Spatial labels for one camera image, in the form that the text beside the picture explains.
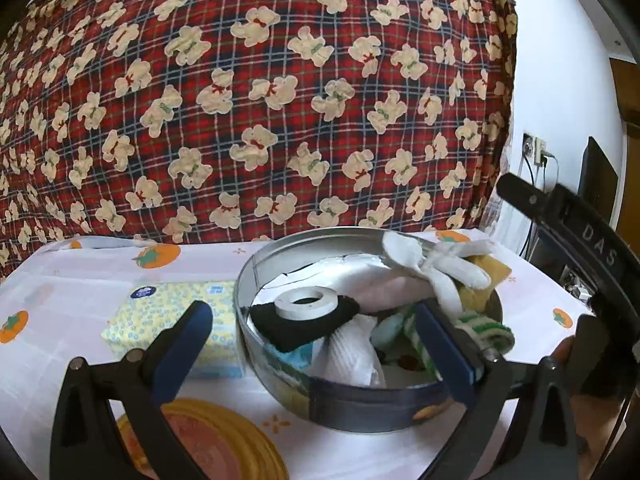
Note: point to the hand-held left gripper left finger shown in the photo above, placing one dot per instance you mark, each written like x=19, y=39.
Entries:
x=185, y=345

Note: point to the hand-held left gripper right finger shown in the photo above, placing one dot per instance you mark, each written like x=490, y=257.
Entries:
x=445, y=355

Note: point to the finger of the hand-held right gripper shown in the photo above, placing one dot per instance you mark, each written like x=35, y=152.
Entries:
x=525, y=195

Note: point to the green white striped sock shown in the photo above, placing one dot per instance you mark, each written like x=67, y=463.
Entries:
x=490, y=332

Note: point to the white glove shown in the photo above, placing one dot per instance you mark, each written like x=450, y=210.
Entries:
x=450, y=270

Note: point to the white fluffy cloth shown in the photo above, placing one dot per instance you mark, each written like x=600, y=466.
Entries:
x=350, y=355

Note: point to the black beaded glove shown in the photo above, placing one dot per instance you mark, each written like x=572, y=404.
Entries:
x=290, y=332

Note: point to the white tape roll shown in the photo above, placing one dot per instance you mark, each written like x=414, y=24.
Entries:
x=285, y=307

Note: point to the round metal tin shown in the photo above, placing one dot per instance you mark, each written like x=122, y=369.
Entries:
x=350, y=410

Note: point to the person's right hand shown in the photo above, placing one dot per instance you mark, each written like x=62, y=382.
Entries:
x=565, y=355

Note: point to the yellow blue tissue pack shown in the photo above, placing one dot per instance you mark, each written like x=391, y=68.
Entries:
x=150, y=315

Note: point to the black monitor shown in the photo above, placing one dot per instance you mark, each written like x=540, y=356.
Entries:
x=597, y=180

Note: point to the orange round tin lid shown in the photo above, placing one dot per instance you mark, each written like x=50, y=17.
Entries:
x=235, y=440

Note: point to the white persimmon-print tablecloth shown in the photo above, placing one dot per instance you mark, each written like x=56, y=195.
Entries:
x=75, y=280

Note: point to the wooden door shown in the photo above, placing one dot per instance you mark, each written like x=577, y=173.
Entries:
x=627, y=100

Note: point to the red plaid bear-print blanket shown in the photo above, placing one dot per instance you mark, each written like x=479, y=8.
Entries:
x=250, y=110

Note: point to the white wall socket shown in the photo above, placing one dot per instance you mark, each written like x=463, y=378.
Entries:
x=534, y=147

